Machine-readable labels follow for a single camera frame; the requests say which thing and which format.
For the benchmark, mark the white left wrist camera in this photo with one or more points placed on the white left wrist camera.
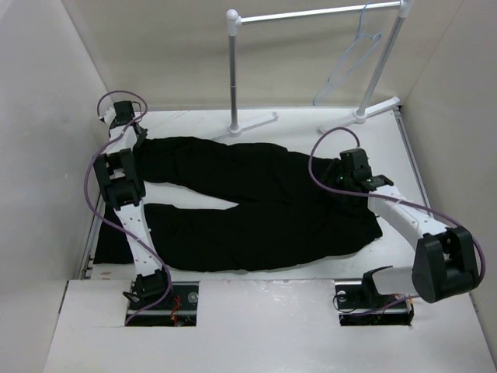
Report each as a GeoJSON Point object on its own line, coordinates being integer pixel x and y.
{"type": "Point", "coordinates": [109, 116]}

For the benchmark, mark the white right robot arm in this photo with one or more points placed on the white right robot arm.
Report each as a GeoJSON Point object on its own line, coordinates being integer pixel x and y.
{"type": "Point", "coordinates": [445, 262]}

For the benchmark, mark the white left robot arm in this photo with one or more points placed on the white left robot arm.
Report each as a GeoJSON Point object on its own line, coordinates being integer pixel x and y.
{"type": "Point", "coordinates": [123, 190]}

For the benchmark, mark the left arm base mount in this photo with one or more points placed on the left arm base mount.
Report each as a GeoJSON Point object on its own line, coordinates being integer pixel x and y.
{"type": "Point", "coordinates": [179, 309]}

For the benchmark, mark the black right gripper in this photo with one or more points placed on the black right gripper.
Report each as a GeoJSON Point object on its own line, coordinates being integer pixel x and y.
{"type": "Point", "coordinates": [338, 169]}

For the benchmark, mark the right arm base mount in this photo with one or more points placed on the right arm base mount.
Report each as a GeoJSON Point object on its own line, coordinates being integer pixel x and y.
{"type": "Point", "coordinates": [358, 306]}

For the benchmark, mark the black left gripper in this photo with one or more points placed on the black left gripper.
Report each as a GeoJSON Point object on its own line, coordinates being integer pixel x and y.
{"type": "Point", "coordinates": [140, 137]}

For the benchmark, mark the black trousers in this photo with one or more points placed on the black trousers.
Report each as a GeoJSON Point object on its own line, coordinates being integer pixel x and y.
{"type": "Point", "coordinates": [282, 213]}

